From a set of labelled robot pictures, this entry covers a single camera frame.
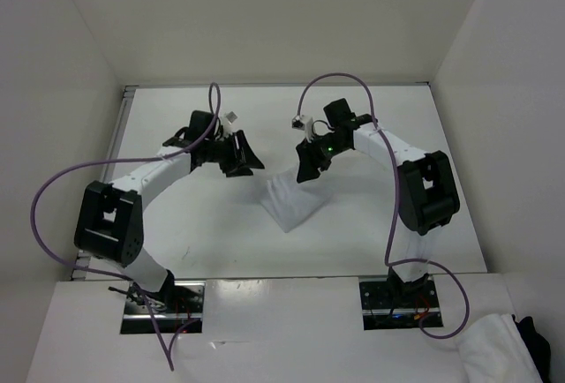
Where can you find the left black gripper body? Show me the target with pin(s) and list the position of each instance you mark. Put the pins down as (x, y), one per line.
(222, 152)

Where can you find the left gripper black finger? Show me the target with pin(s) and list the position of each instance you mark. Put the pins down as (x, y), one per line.
(246, 157)
(237, 171)

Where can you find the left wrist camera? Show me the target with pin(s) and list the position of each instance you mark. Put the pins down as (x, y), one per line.
(226, 123)

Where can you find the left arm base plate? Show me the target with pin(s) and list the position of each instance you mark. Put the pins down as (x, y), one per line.
(185, 314)

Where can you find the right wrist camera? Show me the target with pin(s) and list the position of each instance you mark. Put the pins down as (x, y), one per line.
(306, 125)

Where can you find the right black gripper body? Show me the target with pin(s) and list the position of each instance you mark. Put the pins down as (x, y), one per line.
(328, 147)

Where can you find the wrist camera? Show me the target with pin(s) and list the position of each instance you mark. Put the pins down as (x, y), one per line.
(226, 123)
(306, 125)

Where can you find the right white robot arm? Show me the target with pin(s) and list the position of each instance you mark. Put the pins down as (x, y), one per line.
(426, 196)

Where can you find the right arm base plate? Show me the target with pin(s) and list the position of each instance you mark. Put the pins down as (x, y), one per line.
(387, 303)

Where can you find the white skirt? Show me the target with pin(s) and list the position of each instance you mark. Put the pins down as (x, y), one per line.
(290, 203)

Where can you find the black cloth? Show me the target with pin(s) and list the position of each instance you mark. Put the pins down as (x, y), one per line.
(537, 345)

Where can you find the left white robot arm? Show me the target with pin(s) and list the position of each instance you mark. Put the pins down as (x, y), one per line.
(110, 224)

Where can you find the white cloth pile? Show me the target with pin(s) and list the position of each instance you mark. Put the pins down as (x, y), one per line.
(492, 350)

